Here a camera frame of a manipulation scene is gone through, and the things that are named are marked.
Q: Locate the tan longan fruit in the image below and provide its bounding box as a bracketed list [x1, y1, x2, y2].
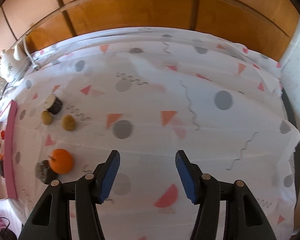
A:
[62, 115, 76, 131]
[41, 111, 53, 126]

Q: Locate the round sugarcane piece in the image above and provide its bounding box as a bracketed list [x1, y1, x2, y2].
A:
[44, 94, 63, 115]

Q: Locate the orange tangerine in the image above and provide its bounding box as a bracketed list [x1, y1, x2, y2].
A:
[49, 148, 74, 174]

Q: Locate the pink shallow tray box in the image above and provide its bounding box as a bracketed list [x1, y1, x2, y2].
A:
[0, 100, 18, 200]

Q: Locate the white kettle power cord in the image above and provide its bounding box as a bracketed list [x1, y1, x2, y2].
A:
[22, 39, 41, 71]

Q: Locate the white ceramic electric kettle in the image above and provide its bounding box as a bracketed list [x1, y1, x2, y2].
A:
[0, 44, 27, 83]

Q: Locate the small red tomato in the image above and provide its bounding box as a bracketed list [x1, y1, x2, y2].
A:
[0, 130, 5, 140]

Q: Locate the white patterned tablecloth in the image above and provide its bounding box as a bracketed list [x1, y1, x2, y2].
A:
[0, 28, 300, 239]

